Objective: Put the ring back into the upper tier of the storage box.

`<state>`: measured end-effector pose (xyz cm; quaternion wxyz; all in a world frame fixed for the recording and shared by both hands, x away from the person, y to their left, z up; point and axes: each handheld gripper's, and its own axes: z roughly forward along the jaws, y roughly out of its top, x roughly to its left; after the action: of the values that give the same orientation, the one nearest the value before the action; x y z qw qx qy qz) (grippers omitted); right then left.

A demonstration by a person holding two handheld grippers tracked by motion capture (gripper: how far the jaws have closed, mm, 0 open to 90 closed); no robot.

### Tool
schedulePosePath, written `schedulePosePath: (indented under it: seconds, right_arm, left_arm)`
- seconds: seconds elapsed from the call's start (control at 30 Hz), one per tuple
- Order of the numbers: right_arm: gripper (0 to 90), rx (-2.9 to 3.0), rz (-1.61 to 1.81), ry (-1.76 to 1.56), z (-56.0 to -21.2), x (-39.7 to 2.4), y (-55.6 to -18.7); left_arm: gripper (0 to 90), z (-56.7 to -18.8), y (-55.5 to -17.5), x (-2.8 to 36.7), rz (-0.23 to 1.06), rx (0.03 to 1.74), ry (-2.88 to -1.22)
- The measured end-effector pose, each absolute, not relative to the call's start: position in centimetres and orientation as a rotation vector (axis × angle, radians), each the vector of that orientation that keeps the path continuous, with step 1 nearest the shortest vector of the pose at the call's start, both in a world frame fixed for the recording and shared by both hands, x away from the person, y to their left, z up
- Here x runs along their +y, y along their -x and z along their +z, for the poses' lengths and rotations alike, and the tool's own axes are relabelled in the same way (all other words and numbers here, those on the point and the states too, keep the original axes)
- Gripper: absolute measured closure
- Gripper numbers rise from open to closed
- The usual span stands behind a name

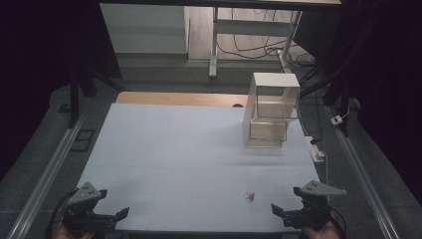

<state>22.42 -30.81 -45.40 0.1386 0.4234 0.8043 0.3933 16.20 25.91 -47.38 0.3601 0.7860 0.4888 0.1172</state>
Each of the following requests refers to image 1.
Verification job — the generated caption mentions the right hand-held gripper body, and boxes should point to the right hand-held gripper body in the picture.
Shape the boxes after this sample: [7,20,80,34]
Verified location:
[284,179,348,232]

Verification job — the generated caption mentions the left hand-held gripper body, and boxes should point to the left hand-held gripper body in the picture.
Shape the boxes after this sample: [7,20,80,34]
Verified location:
[61,181,117,235]

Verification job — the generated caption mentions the white clear drawer cabinet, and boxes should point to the white clear drawer cabinet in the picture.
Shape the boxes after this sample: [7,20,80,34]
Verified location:
[242,72,302,149]

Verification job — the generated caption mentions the person's right hand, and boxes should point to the person's right hand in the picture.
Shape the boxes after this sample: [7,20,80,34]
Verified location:
[302,221,342,239]

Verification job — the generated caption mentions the person's left hand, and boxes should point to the person's left hand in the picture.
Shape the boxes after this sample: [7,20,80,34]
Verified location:
[53,224,98,239]

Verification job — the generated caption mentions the white power strip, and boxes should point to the white power strip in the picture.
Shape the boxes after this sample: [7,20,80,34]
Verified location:
[304,135,326,163]

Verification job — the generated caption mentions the black floor plate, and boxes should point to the black floor plate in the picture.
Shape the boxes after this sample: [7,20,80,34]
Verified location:
[70,128,97,153]

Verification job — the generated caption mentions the white table cover sheet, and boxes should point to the white table cover sheet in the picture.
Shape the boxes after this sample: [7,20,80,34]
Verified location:
[77,103,322,233]

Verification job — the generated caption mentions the black metal stand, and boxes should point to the black metal stand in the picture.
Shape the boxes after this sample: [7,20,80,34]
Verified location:
[67,64,125,129]

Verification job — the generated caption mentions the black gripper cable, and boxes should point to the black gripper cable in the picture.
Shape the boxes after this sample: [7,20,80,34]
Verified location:
[44,189,79,239]
[328,206,348,239]

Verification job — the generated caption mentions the white power cable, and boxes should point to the white power cable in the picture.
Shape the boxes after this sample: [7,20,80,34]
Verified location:
[321,150,330,187]

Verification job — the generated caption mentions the aluminium floor rail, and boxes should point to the aluminium floor rail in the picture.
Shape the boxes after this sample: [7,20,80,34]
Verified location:
[5,109,89,239]
[325,105,401,239]

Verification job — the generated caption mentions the black floor cables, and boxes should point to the black floor cables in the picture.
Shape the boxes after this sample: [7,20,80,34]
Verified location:
[216,8,317,68]

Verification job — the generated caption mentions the white desk frame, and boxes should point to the white desk frame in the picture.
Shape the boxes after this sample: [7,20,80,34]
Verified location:
[208,6,304,80]

